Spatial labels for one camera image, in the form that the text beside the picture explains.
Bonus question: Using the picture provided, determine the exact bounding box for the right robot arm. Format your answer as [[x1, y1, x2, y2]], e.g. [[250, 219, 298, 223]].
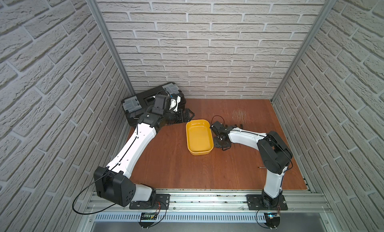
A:
[[211, 122, 293, 208]]

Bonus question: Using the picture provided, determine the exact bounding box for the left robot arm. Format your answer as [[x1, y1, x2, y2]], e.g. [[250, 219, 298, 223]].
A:
[[94, 93, 194, 207]]

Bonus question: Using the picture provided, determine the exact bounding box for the yellow plastic tray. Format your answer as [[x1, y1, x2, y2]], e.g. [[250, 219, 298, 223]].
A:
[[186, 120, 214, 156]]

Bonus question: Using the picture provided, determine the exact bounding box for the black plastic toolbox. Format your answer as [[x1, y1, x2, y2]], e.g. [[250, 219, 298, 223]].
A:
[[122, 82, 187, 127]]

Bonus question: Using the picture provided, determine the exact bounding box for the right circuit board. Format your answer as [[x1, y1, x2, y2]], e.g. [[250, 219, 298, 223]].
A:
[[264, 213, 281, 229]]

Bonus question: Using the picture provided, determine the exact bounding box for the circuit board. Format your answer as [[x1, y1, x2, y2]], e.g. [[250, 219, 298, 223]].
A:
[[139, 213, 160, 229], [264, 213, 281, 229]]

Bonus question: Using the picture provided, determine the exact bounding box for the left circuit board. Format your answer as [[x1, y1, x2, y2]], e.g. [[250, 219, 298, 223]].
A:
[[139, 213, 160, 229]]

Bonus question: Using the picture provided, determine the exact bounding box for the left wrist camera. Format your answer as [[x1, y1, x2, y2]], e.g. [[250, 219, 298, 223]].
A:
[[169, 95, 181, 112]]

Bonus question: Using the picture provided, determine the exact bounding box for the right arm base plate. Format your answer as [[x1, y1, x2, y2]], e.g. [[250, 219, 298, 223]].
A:
[[246, 194, 288, 211]]

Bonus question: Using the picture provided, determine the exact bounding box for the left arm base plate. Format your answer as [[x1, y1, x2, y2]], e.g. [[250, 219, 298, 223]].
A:
[[129, 194, 171, 211]]

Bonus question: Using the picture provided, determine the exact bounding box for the aluminium frame rail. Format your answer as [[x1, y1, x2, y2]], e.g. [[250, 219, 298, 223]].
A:
[[85, 188, 331, 215]]

